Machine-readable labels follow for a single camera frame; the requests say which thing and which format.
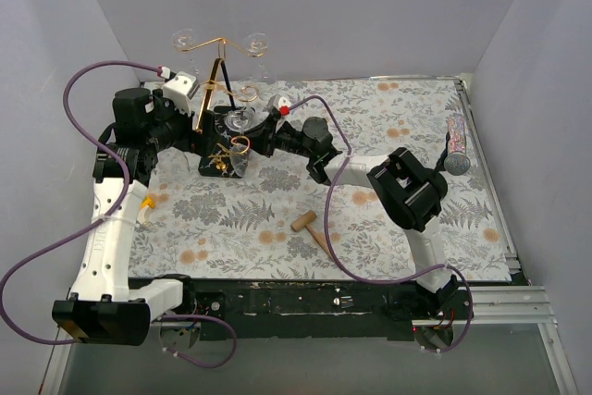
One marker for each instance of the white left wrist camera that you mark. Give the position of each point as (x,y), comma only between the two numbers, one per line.
(179,90)

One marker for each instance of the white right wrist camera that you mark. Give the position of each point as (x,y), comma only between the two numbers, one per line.
(279,103)

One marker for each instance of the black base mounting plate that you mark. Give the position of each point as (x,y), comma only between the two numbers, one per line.
(217,309)

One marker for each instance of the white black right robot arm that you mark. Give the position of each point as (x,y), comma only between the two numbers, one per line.
(410,193)

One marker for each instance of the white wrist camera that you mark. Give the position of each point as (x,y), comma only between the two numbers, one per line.
(279,103)
(179,90)

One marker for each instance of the wooden toy mallet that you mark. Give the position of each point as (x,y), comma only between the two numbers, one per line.
(305,223)

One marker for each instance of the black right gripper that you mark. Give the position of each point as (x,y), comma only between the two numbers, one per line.
(267,137)

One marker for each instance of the clear wine glass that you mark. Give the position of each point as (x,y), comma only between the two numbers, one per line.
(187,53)
(239,136)
(260,57)

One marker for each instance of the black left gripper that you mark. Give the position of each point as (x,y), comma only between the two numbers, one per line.
(186,137)

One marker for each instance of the black marbled rack base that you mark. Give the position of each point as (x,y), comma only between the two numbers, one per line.
(217,164)

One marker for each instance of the floral patterned table mat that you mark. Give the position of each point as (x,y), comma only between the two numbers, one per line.
(240,228)

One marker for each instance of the aluminium frame rail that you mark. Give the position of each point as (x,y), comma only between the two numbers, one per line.
(511,305)

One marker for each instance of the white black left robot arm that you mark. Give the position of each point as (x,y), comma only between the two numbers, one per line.
(101,308)

